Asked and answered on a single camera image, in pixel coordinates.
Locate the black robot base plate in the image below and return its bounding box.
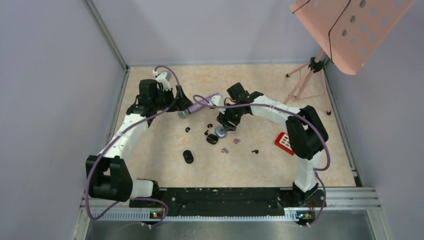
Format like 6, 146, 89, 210
129, 187, 326, 218

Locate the closed black earbud case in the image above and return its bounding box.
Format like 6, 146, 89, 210
182, 150, 194, 164

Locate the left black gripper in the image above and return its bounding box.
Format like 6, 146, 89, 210
152, 84, 193, 112

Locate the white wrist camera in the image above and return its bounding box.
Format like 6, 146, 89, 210
152, 70, 172, 92
210, 95, 224, 106

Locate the lavender earbud charging case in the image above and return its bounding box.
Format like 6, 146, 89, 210
214, 126, 227, 139

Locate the open black earbud case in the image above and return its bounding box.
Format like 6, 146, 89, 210
204, 131, 219, 145

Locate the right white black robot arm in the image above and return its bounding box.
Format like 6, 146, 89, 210
210, 82, 329, 206

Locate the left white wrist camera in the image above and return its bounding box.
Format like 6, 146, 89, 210
152, 70, 172, 92

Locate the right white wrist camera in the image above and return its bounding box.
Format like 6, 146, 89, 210
210, 95, 224, 106

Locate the pink music stand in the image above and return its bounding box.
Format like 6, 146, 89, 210
285, 0, 416, 116

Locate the aluminium frame rail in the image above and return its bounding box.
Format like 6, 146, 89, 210
72, 187, 393, 240

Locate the purple cable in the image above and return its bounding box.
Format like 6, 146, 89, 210
83, 65, 181, 229
192, 94, 331, 227

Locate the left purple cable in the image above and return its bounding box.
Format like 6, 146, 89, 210
83, 65, 181, 229

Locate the purple glitter microphone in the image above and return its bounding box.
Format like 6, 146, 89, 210
177, 92, 221, 119

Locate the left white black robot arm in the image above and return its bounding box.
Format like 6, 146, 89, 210
85, 79, 192, 207

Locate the red white toy block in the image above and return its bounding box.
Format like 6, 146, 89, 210
274, 132, 295, 156

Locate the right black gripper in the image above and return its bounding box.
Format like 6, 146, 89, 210
216, 101, 244, 132

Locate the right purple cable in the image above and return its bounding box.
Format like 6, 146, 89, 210
192, 94, 331, 227

